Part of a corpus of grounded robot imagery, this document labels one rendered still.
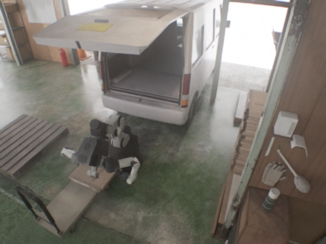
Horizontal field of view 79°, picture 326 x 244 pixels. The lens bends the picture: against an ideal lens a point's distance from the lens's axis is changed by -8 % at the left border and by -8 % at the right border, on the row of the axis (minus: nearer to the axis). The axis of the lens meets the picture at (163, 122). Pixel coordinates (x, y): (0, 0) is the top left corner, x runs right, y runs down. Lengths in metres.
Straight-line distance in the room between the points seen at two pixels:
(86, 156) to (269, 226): 1.72
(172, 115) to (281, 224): 2.05
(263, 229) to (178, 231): 1.09
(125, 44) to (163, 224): 1.84
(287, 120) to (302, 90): 0.18
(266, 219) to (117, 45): 1.69
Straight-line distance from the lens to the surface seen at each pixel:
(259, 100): 2.56
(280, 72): 1.23
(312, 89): 1.32
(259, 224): 1.66
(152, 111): 3.21
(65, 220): 2.50
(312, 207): 2.18
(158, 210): 2.60
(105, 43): 1.86
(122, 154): 2.97
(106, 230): 2.55
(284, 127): 1.33
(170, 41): 4.87
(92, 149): 2.29
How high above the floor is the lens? 2.23
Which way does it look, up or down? 36 degrees down
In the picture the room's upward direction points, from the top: straight up
